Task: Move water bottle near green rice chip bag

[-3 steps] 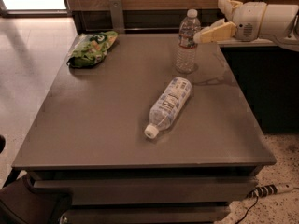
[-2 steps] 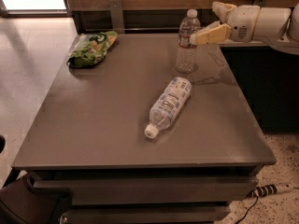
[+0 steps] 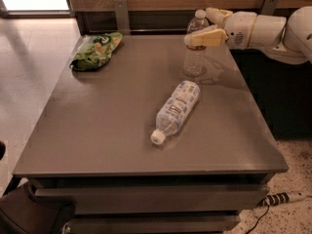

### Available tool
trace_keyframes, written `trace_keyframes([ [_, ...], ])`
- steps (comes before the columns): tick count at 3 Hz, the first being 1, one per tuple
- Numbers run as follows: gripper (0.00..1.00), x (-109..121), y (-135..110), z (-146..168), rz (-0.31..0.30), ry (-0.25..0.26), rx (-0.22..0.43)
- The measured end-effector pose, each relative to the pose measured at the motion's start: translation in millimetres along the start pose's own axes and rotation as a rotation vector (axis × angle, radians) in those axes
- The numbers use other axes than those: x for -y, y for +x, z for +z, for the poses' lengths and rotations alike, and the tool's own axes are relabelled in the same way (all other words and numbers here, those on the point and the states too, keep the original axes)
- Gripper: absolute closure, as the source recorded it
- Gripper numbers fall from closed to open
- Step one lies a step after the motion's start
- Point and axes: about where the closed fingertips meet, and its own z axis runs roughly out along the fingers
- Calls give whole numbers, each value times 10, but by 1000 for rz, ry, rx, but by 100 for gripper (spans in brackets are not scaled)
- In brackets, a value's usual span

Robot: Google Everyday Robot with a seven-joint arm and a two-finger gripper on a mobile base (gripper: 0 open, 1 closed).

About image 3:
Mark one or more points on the dark chair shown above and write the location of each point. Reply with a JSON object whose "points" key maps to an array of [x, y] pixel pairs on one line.
{"points": [[21, 212]]}

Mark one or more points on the green rice chip bag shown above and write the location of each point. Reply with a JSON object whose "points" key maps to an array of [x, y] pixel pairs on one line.
{"points": [[95, 51]]}

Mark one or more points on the lying labelled water bottle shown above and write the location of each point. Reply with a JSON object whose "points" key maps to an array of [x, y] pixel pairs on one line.
{"points": [[174, 112]]}

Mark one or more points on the clear water bottle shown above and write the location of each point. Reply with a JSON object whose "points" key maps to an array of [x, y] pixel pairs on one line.
{"points": [[194, 56]]}

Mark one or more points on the right metal wall bracket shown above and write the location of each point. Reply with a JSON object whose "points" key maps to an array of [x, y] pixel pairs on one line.
{"points": [[268, 7]]}

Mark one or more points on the striped power strip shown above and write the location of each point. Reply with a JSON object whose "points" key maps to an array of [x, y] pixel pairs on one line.
{"points": [[282, 198]]}

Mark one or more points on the grey drawer cabinet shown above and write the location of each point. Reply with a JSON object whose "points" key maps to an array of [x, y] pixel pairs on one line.
{"points": [[159, 209]]}

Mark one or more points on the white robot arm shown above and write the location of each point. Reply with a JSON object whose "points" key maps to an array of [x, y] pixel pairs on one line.
{"points": [[284, 40]]}

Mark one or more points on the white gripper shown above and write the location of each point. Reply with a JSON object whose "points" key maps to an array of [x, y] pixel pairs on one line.
{"points": [[238, 28]]}

